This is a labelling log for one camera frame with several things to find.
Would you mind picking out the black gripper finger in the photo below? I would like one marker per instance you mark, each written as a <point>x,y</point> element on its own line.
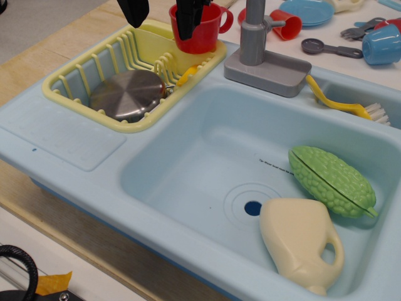
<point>188,16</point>
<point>135,11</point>

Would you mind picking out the red plastic mug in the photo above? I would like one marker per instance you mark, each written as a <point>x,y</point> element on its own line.
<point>215,20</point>

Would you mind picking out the red cup lying down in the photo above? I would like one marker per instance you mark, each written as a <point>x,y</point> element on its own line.
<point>287,26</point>

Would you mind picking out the light blue toy sink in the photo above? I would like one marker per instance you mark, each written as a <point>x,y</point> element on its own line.
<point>181,187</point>

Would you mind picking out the blue plastic cup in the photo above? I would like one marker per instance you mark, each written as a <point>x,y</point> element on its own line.
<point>382,46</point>

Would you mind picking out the red cup behind blue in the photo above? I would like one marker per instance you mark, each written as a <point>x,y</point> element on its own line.
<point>395,22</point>

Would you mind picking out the yellow utensil in rack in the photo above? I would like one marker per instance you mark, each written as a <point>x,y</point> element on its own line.
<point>191,71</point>

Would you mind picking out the yellow dish rack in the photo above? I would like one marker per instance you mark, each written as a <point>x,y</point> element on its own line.
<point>149,47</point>

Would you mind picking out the grey toy faucet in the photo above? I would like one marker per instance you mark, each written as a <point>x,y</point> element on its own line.
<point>252,64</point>

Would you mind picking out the stainless steel pot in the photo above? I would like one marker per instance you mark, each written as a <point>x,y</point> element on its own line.
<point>128,95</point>

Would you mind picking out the blue plastic plate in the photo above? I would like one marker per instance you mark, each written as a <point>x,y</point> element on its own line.
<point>311,12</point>

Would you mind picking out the grey toy spoon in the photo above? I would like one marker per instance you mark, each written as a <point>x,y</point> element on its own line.
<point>314,46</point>

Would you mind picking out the grey toy fork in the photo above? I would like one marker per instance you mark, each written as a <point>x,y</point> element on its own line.
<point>357,33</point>

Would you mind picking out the yellow dish brush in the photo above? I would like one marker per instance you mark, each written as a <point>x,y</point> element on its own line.
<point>374,112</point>

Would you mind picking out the green bitter melon toy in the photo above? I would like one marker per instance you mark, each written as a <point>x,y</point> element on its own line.
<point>330,180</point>

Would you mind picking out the cream plastic jug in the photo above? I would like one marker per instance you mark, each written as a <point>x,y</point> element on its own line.
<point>303,242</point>

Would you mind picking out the yellow tape piece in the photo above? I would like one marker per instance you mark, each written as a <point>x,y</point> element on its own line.
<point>49,284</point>

